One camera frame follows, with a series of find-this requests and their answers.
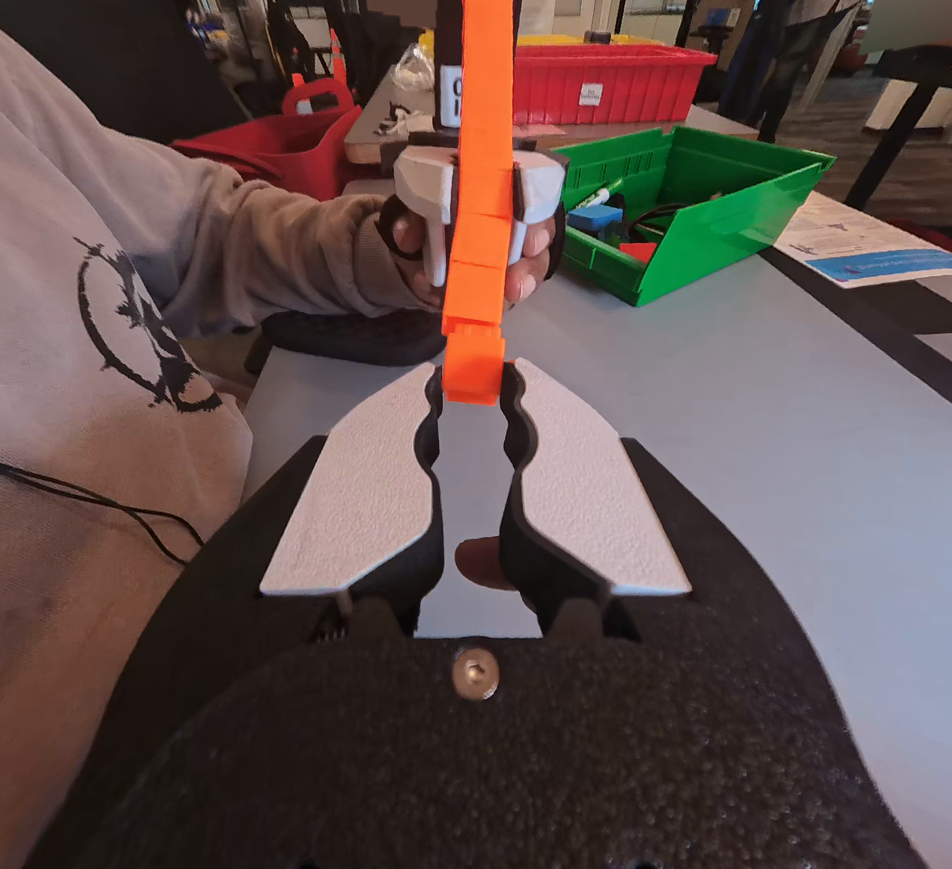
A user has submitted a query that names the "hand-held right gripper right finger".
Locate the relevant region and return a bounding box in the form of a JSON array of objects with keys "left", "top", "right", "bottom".
[{"left": 498, "top": 356, "right": 696, "bottom": 598}]

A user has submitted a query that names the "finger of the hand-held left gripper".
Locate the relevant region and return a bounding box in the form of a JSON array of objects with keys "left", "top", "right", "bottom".
[
  {"left": 392, "top": 147, "right": 457, "bottom": 288},
  {"left": 509, "top": 151, "right": 568, "bottom": 269}
]

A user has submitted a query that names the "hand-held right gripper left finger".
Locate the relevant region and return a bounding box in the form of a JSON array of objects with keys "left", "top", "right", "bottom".
[{"left": 257, "top": 362, "right": 447, "bottom": 598}]

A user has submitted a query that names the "orange segmented plastic bar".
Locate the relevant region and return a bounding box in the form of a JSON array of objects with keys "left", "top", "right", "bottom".
[{"left": 440, "top": 0, "right": 516, "bottom": 407}]

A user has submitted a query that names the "person's left hand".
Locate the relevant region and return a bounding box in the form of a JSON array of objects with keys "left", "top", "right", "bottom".
[{"left": 388, "top": 205, "right": 556, "bottom": 310}]

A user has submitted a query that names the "person's right hand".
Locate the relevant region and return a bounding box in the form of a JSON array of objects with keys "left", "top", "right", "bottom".
[{"left": 454, "top": 534, "right": 523, "bottom": 591}]

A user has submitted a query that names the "clear plastic bag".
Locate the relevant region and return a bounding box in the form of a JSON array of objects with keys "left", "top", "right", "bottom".
[{"left": 391, "top": 42, "right": 437, "bottom": 94}]

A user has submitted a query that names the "blue block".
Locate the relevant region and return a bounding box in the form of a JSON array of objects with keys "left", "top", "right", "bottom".
[{"left": 567, "top": 204, "right": 626, "bottom": 236}]

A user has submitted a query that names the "red ribbed plastic crate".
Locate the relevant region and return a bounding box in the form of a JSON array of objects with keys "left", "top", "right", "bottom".
[{"left": 512, "top": 42, "right": 720, "bottom": 128}]

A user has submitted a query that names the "green plastic bin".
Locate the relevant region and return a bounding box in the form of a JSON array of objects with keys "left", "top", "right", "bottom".
[{"left": 550, "top": 125, "right": 837, "bottom": 308}]

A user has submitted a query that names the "white and blue leaflet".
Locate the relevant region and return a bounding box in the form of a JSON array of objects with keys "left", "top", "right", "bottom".
[{"left": 773, "top": 192, "right": 952, "bottom": 290}]

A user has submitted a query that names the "large black panel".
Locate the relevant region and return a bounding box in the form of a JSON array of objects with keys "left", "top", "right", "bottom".
[{"left": 0, "top": 0, "right": 251, "bottom": 144}]

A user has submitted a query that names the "black table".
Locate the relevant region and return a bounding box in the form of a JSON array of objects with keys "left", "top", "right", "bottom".
[{"left": 842, "top": 43, "right": 952, "bottom": 213}]

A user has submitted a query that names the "black and white strap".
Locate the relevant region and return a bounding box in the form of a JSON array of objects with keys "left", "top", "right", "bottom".
[{"left": 374, "top": 101, "right": 419, "bottom": 138}]

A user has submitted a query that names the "black cable coil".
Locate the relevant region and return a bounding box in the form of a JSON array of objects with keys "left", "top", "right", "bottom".
[{"left": 631, "top": 201, "right": 700, "bottom": 238}]

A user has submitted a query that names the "red flexible tub with handles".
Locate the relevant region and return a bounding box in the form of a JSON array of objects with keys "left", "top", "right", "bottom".
[{"left": 170, "top": 75, "right": 364, "bottom": 202}]

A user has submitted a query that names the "thin black cable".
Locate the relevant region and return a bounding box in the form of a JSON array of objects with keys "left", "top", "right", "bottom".
[{"left": 0, "top": 462, "right": 204, "bottom": 566}]

